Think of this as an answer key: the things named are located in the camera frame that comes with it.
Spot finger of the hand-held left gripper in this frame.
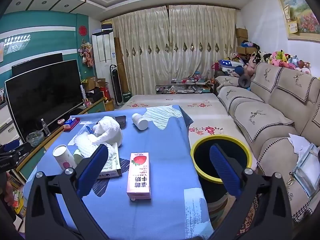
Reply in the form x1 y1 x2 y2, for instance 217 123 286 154
4 139 33 157

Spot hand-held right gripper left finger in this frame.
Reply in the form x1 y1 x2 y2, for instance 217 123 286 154
25 144 110 240

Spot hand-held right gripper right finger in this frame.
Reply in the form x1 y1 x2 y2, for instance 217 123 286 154
209 144 294 240

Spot white printed cardboard box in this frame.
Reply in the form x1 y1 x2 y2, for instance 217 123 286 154
96 142 123 180

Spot small green white cup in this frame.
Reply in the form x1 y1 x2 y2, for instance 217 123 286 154
73 149 84 164

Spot white foam net wrap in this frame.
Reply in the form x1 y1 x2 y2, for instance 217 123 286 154
74 134 112 159

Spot yellow-rimmed black trash bin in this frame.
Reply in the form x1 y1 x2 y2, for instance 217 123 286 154
190 135 253 203

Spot white paper tube cup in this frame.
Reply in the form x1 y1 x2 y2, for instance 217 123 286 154
52 144 77 172

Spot white tissue wad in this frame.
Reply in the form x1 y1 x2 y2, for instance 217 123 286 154
93 116 123 148

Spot pink strawberry milk carton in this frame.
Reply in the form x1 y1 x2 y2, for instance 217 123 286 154
126 152 152 201

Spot black phone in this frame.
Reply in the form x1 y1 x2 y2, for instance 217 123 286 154
114 115 127 127

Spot white plastic bottle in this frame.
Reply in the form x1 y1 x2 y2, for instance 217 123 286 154
132 113 149 131

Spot person's left hand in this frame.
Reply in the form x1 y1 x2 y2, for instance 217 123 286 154
1 175 15 205

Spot green and yellow television cabinet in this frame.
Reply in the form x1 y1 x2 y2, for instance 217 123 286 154
15 97 107 180

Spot glass bowl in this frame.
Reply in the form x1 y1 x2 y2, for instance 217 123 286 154
26 131 45 147

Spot clear water bottle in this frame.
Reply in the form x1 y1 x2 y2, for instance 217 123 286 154
41 119 51 137

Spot white drawer unit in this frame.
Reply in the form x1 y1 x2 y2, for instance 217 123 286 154
0 102 19 145

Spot pile of colourful books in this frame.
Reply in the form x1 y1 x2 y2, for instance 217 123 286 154
7 172 28 218

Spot large black television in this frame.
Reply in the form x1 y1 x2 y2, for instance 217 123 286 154
4 59 84 140

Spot beige sofa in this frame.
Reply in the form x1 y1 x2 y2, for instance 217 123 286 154
214 62 320 233

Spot blue star-print tablecloth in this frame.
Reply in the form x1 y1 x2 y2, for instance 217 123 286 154
22 105 215 240

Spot yellow basket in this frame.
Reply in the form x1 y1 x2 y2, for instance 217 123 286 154
104 97 115 112

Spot black bag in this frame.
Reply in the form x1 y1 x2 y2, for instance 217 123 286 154
86 89 104 103

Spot white paper sheets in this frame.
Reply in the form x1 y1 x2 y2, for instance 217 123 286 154
287 133 318 155

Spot clear plastic bag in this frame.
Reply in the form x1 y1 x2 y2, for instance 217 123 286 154
291 144 320 197

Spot open cardboard boxes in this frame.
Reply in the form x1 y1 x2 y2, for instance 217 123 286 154
82 77 107 92

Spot black tower fan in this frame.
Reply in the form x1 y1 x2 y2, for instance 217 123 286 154
109 64 125 106

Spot cluttered glass low table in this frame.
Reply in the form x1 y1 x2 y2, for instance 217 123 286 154
155 79 215 95

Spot pink plush doll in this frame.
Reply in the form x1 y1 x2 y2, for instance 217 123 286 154
244 61 257 77

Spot blue white star bag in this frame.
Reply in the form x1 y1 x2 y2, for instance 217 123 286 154
219 59 244 74

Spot hanging flower decoration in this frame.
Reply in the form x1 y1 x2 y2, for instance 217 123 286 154
78 40 94 67

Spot brown cardboard panel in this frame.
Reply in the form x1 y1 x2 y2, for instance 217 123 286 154
114 37 125 90

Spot white standing air conditioner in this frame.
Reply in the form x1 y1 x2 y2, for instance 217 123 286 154
92 31 114 80

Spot row of plush toys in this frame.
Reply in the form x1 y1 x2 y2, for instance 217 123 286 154
255 50 312 75

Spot beige patterned curtain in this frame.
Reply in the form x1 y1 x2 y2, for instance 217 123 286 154
169 5 237 80
112 5 170 95

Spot framed flower painting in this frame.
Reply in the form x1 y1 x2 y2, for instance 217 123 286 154
277 0 320 40

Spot black wall screen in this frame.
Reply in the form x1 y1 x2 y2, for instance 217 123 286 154
11 53 63 77

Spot glossy wall picture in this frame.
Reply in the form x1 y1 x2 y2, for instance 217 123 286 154
0 34 32 55

